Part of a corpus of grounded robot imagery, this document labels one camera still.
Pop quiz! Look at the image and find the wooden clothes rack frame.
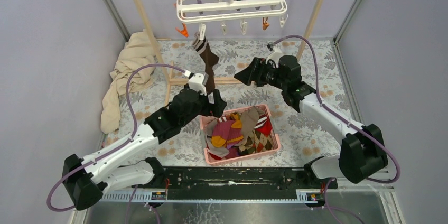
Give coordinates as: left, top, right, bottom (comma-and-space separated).
122, 0, 336, 106

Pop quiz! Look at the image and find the orange clothes peg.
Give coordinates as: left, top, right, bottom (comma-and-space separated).
262, 17, 270, 31
175, 23, 189, 38

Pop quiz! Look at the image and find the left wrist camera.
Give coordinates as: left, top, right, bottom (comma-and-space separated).
183, 70, 208, 96

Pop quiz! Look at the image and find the beige cloth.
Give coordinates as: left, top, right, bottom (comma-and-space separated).
100, 30, 156, 134

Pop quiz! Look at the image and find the red bear sock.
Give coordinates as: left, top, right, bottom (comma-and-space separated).
256, 120, 273, 136

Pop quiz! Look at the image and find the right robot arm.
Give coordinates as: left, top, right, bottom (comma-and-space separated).
234, 55, 388, 188

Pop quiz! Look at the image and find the pink plastic basket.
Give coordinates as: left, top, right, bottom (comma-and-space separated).
199, 104, 281, 165

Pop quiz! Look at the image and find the white clothes peg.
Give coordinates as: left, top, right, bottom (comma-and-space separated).
279, 14, 288, 28

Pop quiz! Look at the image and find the dark brown sock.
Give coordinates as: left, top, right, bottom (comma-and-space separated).
192, 31, 219, 94

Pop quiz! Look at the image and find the cream patterned sock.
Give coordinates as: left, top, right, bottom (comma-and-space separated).
237, 130, 274, 156

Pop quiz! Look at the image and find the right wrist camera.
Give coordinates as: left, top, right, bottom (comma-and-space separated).
266, 43, 284, 64

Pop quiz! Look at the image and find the white sock hanger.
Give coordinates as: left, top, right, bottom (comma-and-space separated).
176, 0, 288, 24

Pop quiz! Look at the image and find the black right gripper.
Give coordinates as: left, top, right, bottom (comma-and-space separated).
234, 57, 287, 90

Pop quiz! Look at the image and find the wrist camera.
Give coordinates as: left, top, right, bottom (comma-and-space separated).
183, 70, 208, 96
266, 43, 284, 64

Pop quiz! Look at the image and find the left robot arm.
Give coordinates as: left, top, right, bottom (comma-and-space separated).
62, 88, 227, 210

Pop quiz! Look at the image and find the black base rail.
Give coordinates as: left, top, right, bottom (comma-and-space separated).
138, 166, 338, 201

